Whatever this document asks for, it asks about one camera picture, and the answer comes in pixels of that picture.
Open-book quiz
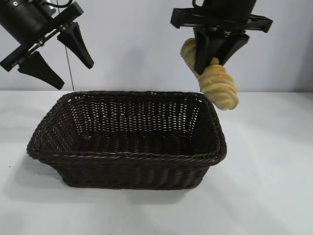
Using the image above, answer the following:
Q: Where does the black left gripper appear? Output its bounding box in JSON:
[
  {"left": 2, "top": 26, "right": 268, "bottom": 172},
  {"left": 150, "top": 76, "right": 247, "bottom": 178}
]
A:
[{"left": 0, "top": 1, "right": 95, "bottom": 91}]

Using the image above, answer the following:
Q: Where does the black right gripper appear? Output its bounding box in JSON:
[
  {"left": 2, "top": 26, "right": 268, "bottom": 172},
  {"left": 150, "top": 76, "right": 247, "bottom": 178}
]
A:
[{"left": 170, "top": 8, "right": 274, "bottom": 76}]

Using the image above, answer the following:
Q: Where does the long twisted golden bread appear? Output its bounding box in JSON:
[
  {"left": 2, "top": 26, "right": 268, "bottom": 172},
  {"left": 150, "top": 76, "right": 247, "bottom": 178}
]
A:
[{"left": 180, "top": 37, "right": 239, "bottom": 111}]

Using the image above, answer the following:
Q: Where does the dark brown wicker basket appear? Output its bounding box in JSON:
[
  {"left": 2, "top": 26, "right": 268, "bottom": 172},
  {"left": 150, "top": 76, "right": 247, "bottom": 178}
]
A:
[{"left": 26, "top": 90, "right": 228, "bottom": 190}]

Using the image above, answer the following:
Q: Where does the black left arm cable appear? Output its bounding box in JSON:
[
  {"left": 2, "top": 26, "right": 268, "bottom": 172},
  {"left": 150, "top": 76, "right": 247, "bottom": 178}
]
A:
[{"left": 47, "top": 0, "right": 74, "bottom": 8}]

